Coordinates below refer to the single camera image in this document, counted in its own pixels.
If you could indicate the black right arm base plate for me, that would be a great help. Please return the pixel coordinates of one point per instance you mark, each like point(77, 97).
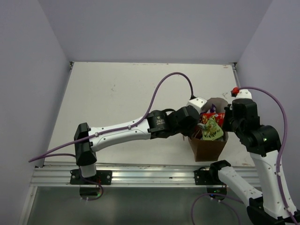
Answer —
point(202, 177)

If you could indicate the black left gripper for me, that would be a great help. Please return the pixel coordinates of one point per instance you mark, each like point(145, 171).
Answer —
point(188, 132)

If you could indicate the purple snack bag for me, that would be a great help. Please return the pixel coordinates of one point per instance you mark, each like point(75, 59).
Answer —
point(212, 109)

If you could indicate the aluminium table edge strip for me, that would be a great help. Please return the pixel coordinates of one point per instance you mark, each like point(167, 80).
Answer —
point(234, 70)

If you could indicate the green snack packet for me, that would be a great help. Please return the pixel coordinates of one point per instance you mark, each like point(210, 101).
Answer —
point(211, 131)

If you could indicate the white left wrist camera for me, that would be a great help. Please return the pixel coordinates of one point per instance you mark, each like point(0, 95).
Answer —
point(198, 103)

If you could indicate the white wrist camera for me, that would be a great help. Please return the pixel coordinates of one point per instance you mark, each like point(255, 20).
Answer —
point(238, 93)
point(198, 103)

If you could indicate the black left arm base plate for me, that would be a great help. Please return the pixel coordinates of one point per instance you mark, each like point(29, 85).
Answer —
point(102, 177)

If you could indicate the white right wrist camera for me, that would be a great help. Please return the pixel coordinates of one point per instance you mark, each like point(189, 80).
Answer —
point(238, 93)

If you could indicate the brown paper bag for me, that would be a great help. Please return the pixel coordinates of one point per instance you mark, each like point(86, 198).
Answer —
point(205, 151)

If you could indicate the red mixed snack bag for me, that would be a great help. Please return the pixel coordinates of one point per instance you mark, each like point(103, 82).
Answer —
point(217, 117)

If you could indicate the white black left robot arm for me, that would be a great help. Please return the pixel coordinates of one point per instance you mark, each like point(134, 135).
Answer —
point(157, 124)

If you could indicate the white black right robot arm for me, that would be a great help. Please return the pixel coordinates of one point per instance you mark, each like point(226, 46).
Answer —
point(272, 205)

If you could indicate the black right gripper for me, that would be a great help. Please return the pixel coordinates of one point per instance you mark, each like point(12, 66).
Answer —
point(228, 111)

